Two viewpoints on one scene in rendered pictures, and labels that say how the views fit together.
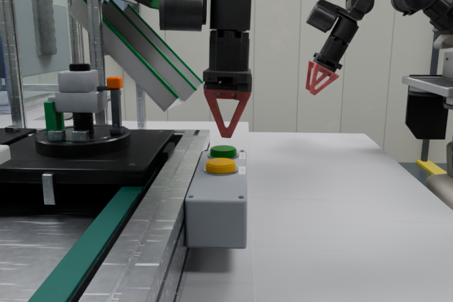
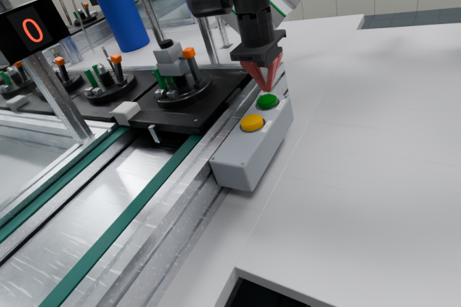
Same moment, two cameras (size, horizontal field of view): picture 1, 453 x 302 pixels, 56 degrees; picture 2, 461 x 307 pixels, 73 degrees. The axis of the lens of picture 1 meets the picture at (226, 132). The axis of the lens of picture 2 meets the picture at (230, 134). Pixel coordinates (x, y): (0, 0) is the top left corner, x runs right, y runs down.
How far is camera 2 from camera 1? 31 cm
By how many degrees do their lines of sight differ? 39
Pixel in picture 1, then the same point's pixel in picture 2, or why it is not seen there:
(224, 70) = (248, 46)
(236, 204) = (239, 168)
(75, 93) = (165, 64)
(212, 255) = not seen: hidden behind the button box
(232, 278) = (251, 204)
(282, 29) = not seen: outside the picture
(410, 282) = (378, 234)
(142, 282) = (140, 241)
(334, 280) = (318, 220)
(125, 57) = not seen: hidden behind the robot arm
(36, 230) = (146, 162)
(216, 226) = (230, 177)
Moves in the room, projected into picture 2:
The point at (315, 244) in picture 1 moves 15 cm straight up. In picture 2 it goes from (328, 179) to (320, 108)
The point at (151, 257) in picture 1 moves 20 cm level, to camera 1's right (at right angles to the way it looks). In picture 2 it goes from (156, 219) to (295, 256)
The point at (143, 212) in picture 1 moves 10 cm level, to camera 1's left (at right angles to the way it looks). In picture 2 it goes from (178, 173) to (134, 166)
